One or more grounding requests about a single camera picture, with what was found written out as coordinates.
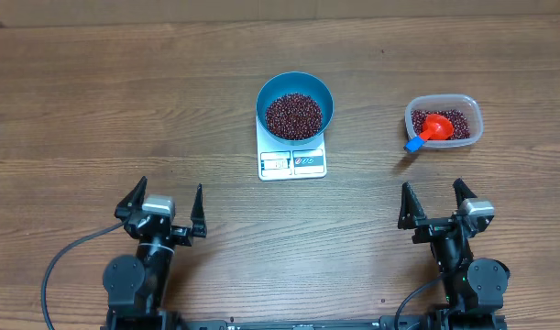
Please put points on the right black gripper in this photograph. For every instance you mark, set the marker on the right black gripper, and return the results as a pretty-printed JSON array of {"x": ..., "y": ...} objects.
[{"x": 411, "y": 215}]

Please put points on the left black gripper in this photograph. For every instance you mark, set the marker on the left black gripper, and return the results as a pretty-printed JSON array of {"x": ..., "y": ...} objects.
[{"x": 183, "y": 234}]

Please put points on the orange measuring scoop blue handle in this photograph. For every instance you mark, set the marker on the orange measuring scoop blue handle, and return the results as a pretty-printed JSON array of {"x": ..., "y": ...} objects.
[{"x": 435, "y": 127}]

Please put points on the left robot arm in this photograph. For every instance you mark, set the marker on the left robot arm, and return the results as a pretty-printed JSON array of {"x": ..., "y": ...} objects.
[{"x": 136, "y": 284}]

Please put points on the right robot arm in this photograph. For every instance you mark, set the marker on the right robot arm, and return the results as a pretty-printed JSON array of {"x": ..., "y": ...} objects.
[{"x": 474, "y": 287}]

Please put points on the white digital kitchen scale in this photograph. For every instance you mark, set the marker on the white digital kitchen scale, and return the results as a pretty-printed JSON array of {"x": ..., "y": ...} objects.
[{"x": 278, "y": 161}]

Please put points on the red beans in bowl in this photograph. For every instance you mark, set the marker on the red beans in bowl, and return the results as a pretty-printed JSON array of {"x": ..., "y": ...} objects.
[{"x": 294, "y": 116}]

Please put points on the blue metal bowl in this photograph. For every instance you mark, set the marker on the blue metal bowl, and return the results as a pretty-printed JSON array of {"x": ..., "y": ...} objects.
[{"x": 296, "y": 82}]

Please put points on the red beans in container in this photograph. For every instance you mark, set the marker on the red beans in container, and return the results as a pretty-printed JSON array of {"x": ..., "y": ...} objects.
[{"x": 456, "y": 117}]

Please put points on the clear plastic container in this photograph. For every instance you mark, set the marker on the clear plastic container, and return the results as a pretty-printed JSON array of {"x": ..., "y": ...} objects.
[{"x": 445, "y": 102}]

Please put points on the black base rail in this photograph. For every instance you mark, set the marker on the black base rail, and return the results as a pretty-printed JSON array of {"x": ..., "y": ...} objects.
[{"x": 383, "y": 323}]

